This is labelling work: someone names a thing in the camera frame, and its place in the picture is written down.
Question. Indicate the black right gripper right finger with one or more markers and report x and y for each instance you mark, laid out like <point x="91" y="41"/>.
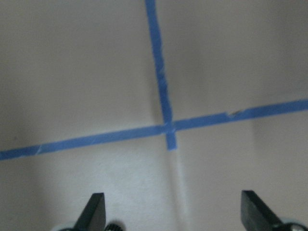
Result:
<point x="256" y="215"/>

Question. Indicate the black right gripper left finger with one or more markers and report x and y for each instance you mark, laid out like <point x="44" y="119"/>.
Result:
<point x="93" y="216"/>

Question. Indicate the black bearing gear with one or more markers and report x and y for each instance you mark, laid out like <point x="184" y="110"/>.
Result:
<point x="115" y="226"/>

